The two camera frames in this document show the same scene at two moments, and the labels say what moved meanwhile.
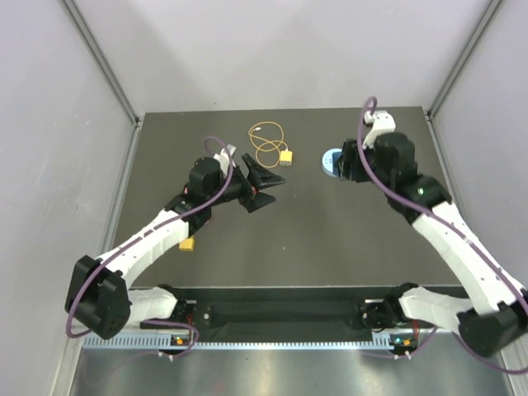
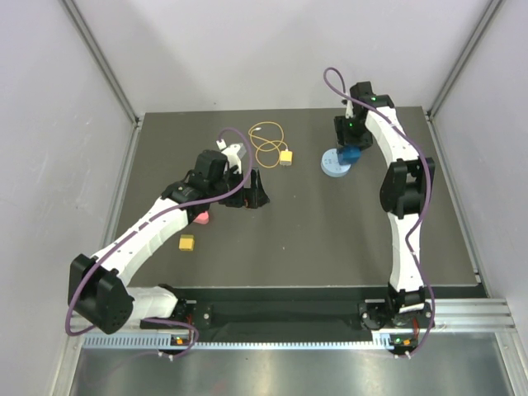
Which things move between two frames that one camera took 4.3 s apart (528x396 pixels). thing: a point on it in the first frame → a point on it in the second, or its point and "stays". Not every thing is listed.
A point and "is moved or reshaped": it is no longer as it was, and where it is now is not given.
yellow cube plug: [186, 244] stays
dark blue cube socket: [335, 157] is moved or reshaped
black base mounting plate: [370, 314] stays
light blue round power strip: [327, 160] stays
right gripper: [351, 153] → [342, 138]
